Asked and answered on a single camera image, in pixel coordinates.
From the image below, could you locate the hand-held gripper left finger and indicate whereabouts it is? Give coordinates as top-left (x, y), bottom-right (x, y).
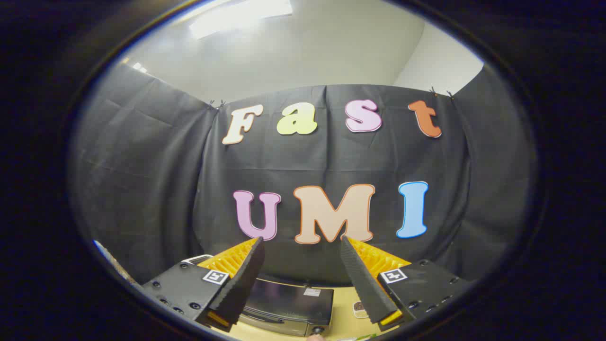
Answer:
top-left (141, 236), bottom-right (267, 333)

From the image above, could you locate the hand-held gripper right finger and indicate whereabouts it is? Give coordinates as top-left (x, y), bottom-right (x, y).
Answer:
top-left (340, 234), bottom-right (470, 332)

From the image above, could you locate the black toaster oven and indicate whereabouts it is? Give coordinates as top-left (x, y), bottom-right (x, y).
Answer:
top-left (239, 277), bottom-right (334, 338)

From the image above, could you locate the black backdrop cloth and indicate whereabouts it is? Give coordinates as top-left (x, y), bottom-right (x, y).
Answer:
top-left (69, 62), bottom-right (538, 289)

